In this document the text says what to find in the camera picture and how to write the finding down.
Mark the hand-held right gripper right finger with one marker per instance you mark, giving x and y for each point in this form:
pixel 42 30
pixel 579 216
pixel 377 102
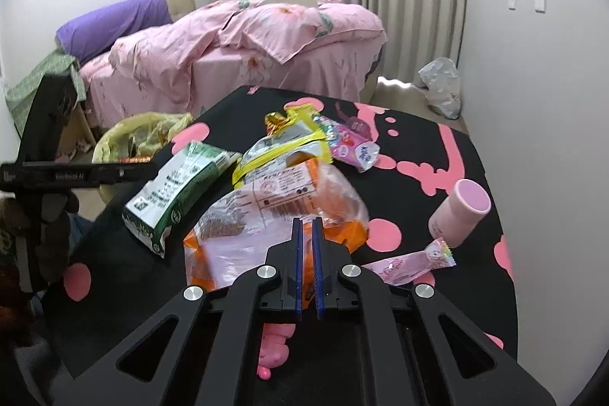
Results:
pixel 319 268

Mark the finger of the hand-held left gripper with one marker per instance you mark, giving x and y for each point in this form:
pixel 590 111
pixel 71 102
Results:
pixel 114 174

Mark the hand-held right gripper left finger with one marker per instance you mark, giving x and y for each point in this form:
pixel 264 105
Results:
pixel 298 265

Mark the bin with yellow-green liner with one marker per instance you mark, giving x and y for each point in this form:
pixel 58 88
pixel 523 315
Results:
pixel 123 135

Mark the orange clear bread bag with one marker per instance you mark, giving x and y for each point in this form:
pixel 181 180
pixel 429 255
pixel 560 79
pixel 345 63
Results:
pixel 247 235

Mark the green and white snack bag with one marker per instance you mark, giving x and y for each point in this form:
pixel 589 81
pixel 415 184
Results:
pixel 176 192

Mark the pink and white snack packet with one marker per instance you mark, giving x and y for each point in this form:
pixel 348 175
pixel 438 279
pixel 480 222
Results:
pixel 354 149

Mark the person's left hand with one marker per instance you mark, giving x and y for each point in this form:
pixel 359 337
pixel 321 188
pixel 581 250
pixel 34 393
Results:
pixel 54 239

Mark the green checkered cloth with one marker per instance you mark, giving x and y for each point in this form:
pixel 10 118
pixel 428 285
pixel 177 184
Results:
pixel 33 87

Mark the person's leg in jeans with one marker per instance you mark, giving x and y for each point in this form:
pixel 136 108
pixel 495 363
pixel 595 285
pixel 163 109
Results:
pixel 82 230

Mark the pink candy bar wrapper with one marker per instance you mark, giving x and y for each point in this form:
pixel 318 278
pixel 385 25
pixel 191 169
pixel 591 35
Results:
pixel 404 268

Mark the pink squishy toy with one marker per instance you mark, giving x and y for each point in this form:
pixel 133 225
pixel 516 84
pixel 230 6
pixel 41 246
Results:
pixel 273 349

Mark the purple pillow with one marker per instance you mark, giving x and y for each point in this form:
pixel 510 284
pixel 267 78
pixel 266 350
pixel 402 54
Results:
pixel 114 23

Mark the yellow-edged snack bag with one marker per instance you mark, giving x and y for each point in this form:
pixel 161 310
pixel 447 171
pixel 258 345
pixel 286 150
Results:
pixel 280 147

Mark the pink cup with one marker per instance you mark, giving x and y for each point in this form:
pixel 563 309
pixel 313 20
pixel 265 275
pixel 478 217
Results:
pixel 456 215

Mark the bed with pink sheet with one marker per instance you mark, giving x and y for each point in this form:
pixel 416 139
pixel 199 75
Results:
pixel 228 78

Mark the pink floral duvet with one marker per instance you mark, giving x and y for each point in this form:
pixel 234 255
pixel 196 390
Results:
pixel 200 35

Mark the black pink-spotted tablecloth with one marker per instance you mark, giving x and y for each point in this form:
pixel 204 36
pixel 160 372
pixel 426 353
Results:
pixel 418 135

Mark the beige headboard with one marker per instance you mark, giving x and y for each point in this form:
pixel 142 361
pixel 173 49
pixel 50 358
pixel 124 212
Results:
pixel 181 1

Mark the white plastic bag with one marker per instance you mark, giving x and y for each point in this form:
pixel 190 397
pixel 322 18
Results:
pixel 440 87

